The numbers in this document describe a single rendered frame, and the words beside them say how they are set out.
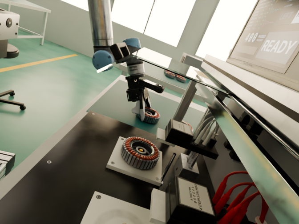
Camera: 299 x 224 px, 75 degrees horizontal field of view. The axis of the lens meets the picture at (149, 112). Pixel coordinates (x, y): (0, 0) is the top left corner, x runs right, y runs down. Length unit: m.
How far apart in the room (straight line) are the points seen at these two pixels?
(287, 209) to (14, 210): 0.39
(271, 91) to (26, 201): 0.44
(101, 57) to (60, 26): 4.86
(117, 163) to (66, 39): 5.10
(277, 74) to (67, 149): 0.49
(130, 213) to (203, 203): 0.17
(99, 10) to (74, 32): 4.70
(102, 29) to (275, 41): 0.53
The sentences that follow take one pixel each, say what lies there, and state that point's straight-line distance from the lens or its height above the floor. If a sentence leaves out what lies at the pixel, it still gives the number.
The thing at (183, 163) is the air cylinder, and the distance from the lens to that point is 0.58.
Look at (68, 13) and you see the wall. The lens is 5.48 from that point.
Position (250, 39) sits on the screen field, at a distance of 0.52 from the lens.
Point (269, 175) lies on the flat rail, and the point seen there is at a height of 1.03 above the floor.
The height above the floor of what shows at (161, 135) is 0.88.
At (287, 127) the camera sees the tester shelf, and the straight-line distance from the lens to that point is 0.25.
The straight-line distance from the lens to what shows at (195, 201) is 0.32.
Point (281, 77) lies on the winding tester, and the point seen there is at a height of 1.12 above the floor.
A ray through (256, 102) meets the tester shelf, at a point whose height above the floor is 1.08.
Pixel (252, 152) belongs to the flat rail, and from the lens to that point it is 0.27.
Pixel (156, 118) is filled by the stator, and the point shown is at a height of 0.78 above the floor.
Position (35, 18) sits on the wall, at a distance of 5.87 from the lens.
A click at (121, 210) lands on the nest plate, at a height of 0.78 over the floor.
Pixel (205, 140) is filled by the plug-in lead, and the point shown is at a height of 0.92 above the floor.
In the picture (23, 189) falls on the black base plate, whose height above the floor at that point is 0.77.
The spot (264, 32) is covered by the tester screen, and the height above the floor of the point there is 1.19.
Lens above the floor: 1.12
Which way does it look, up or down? 21 degrees down
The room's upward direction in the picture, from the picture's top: 22 degrees clockwise
